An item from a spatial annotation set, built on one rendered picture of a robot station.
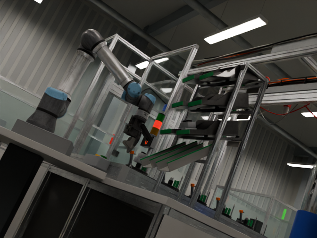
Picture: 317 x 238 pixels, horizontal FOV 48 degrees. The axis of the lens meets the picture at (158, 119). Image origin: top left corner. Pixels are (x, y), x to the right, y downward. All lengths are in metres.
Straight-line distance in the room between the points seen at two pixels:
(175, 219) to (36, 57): 9.16
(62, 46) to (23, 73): 1.28
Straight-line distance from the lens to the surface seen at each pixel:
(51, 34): 10.51
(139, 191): 1.49
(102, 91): 3.15
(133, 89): 1.95
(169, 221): 1.35
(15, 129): 1.88
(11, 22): 10.38
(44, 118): 1.90
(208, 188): 3.24
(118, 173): 1.88
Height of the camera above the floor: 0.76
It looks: 15 degrees up
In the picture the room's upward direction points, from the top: 24 degrees clockwise
